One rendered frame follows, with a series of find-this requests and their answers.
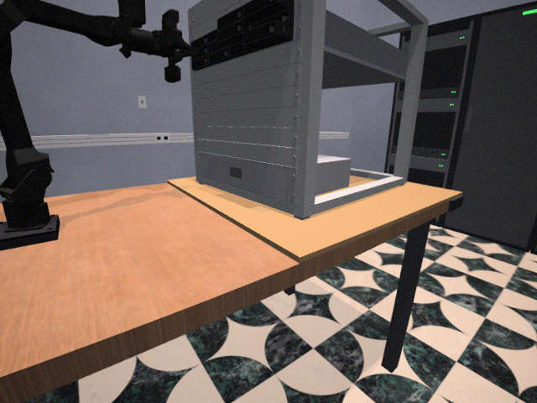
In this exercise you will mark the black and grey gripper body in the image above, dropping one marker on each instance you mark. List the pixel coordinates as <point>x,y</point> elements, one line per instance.
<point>172,72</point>

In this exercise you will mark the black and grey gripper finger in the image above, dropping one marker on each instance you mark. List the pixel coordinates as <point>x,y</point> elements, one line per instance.
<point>185,53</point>
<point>188,47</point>

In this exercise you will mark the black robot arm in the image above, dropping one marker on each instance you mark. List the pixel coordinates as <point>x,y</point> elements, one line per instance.
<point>28,169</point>

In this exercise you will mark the light wooden board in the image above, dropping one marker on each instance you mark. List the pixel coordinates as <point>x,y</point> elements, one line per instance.
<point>302,240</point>

